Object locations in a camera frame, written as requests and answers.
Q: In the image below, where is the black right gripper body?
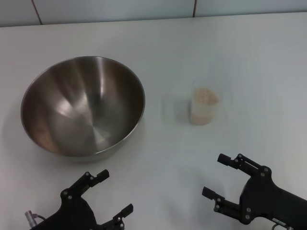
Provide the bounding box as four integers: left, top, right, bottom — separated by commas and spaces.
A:
239, 175, 307, 230

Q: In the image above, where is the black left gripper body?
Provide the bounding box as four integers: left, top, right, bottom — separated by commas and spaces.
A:
30, 190, 98, 230

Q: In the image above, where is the silver left gripper cable plug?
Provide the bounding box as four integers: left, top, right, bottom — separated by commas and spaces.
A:
24, 210, 47, 227

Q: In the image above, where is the stainless steel mixing bowl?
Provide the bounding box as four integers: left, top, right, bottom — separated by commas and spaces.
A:
20, 56, 146, 163

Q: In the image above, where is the silver gripper cable plug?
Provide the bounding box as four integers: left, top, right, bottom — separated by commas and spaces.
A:
272, 219, 293, 230
24, 210, 47, 227

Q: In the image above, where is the translucent plastic cup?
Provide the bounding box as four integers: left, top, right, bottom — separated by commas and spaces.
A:
189, 87, 220, 126

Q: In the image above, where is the silver right gripper cable plug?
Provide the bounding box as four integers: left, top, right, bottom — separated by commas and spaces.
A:
272, 219, 293, 230

